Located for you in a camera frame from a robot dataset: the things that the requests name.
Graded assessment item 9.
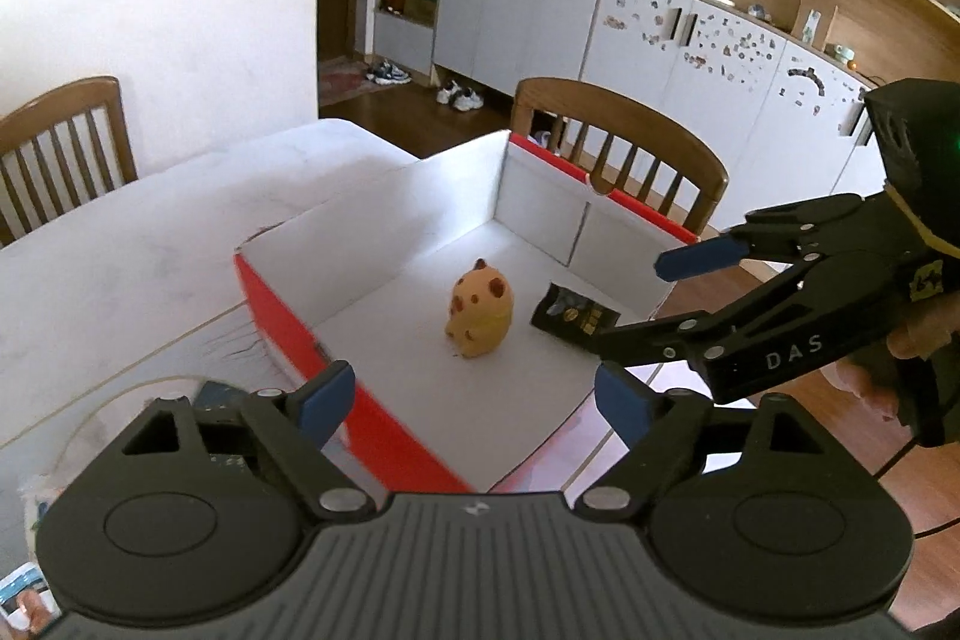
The grey cabinet with black handles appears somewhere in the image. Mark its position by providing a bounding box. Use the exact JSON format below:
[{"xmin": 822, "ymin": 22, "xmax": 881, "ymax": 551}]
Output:
[{"xmin": 431, "ymin": 0, "xmax": 605, "ymax": 86}]

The red cardboard box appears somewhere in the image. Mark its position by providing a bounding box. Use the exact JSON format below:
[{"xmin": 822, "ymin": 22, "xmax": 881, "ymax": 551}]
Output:
[{"xmin": 232, "ymin": 128, "xmax": 702, "ymax": 495}]

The red patterned rug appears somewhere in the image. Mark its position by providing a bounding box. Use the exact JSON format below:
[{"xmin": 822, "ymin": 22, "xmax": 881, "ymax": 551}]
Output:
[{"xmin": 319, "ymin": 62, "xmax": 376, "ymax": 101}]

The black cable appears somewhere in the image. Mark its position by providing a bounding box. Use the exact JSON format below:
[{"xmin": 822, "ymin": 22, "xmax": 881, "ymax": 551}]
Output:
[{"xmin": 877, "ymin": 437, "xmax": 960, "ymax": 540}]

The low grey cabinet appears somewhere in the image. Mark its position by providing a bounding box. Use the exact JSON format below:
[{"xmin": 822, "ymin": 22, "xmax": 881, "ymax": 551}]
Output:
[{"xmin": 373, "ymin": 8, "xmax": 437, "ymax": 82}]

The blue and white packet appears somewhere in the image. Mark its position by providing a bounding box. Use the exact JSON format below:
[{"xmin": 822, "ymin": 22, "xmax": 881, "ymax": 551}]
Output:
[{"xmin": 0, "ymin": 561, "xmax": 61, "ymax": 633}]

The white sticker covered cabinet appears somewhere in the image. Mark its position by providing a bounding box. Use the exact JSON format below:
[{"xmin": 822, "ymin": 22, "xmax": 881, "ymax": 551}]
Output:
[{"xmin": 581, "ymin": 0, "xmax": 890, "ymax": 236}]

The black snack packet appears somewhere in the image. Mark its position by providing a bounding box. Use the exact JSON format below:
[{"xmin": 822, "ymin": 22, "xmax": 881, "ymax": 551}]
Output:
[{"xmin": 531, "ymin": 281, "xmax": 623, "ymax": 345}]

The white stone desktop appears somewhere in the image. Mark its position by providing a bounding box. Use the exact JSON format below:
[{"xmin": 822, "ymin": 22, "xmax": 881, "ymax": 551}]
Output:
[{"xmin": 0, "ymin": 117, "xmax": 631, "ymax": 581}]

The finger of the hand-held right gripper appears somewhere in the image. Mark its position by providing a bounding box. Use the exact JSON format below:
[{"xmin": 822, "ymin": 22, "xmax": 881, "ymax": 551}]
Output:
[
  {"xmin": 581, "ymin": 261, "xmax": 826, "ymax": 386},
  {"xmin": 655, "ymin": 194, "xmax": 886, "ymax": 281}
]

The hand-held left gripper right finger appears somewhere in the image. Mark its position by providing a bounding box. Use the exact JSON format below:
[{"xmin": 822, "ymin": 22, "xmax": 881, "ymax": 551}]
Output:
[{"xmin": 568, "ymin": 361, "xmax": 818, "ymax": 525}]

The yellow plush toy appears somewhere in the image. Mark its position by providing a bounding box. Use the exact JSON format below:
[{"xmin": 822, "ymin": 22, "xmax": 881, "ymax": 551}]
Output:
[{"xmin": 444, "ymin": 257, "xmax": 515, "ymax": 360}]

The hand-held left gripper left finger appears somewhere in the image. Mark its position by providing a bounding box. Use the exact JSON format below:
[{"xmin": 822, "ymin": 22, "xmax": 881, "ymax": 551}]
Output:
[{"xmin": 120, "ymin": 361, "xmax": 374, "ymax": 522}]

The brown wooden chair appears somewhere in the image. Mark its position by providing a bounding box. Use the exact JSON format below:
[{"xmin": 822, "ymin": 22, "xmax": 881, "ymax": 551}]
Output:
[
  {"xmin": 0, "ymin": 76, "xmax": 138, "ymax": 247},
  {"xmin": 510, "ymin": 77, "xmax": 730, "ymax": 236}
]

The person's right hand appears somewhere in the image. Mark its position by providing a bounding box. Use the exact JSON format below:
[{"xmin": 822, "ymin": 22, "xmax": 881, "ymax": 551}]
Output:
[{"xmin": 832, "ymin": 302, "xmax": 942, "ymax": 420}]

